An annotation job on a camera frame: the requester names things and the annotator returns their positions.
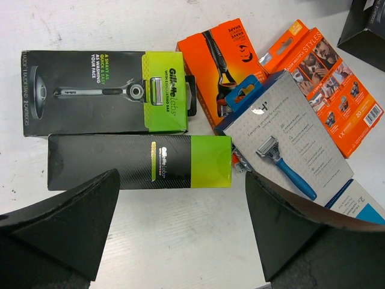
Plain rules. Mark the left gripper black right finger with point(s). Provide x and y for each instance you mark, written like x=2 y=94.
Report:
x=304 y=245

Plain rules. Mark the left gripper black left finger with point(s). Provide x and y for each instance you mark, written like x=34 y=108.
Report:
x=59 y=242

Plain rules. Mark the small orange Gillette razor box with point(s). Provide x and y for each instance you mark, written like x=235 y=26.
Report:
x=220 y=58

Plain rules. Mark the grey Harry's box blue razor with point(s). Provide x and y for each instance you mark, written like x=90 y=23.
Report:
x=277 y=134

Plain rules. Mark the orange Gillette styler box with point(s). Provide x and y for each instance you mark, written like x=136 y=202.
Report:
x=340 y=100

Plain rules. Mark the black green Gillette Labs carton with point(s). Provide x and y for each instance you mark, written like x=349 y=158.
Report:
x=143 y=161

